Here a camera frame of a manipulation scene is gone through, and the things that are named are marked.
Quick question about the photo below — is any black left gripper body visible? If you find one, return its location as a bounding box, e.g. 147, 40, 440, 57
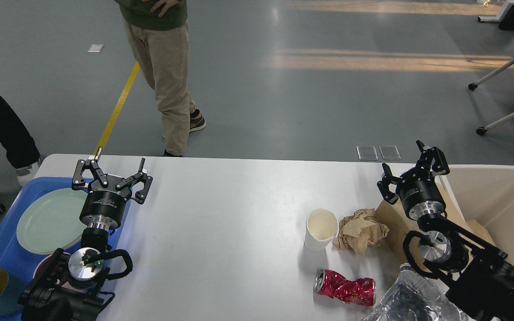
79, 186, 131, 228

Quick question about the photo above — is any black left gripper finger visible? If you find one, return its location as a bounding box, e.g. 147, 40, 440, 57
71, 146, 109, 192
116, 158, 153, 205

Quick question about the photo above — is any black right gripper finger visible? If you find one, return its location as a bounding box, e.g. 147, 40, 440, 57
377, 163, 402, 205
414, 140, 450, 181

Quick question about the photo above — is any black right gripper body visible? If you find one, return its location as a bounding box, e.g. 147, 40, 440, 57
396, 173, 445, 221

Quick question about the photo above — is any mint green plate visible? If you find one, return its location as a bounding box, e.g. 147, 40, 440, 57
16, 188, 87, 246

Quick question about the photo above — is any pink mug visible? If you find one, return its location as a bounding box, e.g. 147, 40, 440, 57
33, 252, 72, 290

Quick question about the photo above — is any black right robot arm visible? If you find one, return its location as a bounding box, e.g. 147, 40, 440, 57
377, 140, 514, 321

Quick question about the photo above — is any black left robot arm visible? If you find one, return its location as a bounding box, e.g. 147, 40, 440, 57
18, 148, 153, 321

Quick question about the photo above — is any brown paper bag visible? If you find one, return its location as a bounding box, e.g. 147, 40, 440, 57
375, 179, 495, 263

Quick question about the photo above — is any yellow plate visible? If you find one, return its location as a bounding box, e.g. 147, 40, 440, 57
18, 240, 80, 255

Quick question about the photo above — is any crumpled brown paper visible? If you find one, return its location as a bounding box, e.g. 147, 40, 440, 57
333, 209, 390, 256

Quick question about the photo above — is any white paper cup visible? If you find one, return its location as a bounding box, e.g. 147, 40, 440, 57
304, 209, 339, 252

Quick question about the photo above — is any beige plastic bin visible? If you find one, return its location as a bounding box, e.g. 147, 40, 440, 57
439, 165, 514, 265

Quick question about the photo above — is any blue plastic tray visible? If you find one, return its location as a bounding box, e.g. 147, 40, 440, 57
0, 177, 136, 321

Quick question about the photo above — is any aluminium foil tray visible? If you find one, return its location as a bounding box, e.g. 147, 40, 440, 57
364, 263, 469, 321

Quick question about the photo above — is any crushed red can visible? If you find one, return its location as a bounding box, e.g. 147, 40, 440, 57
313, 269, 377, 306

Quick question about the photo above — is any person in black trousers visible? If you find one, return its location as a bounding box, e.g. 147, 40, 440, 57
0, 95, 41, 187

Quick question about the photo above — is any person in green sweater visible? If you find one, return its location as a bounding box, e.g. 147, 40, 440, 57
117, 0, 206, 157

